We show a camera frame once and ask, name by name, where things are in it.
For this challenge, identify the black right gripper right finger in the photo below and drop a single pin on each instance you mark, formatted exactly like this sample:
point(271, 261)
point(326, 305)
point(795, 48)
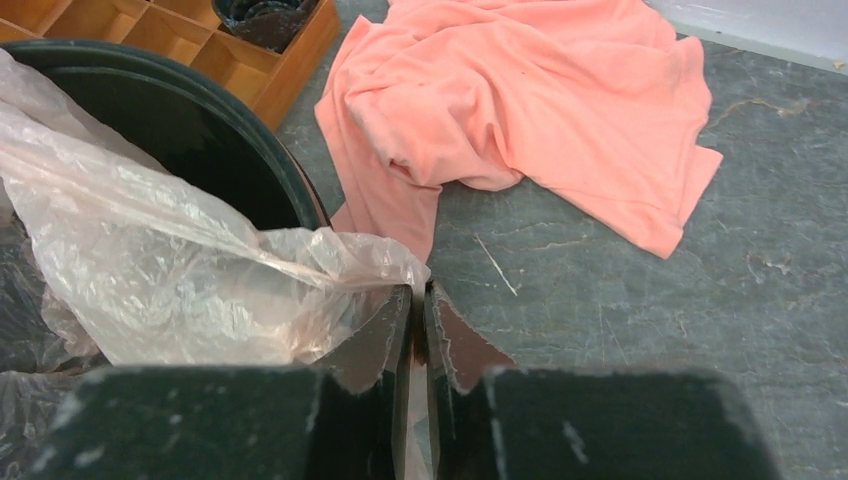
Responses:
point(491, 418)

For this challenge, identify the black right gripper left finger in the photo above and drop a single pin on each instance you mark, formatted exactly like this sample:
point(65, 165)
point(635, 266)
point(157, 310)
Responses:
point(341, 417)

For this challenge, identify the pink plastic trash bag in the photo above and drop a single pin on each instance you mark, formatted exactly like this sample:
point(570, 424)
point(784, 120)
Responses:
point(244, 339)

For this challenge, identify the black trash bin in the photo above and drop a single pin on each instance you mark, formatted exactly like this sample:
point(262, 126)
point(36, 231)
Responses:
point(127, 171)

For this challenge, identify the salmon pink cloth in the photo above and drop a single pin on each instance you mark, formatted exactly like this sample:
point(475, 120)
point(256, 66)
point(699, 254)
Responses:
point(598, 102)

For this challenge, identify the orange compartment tray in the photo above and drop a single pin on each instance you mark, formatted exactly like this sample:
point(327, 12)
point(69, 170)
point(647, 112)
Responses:
point(190, 33)

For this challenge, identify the black rolled belt right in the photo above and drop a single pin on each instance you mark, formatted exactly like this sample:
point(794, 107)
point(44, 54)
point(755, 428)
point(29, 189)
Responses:
point(270, 24)

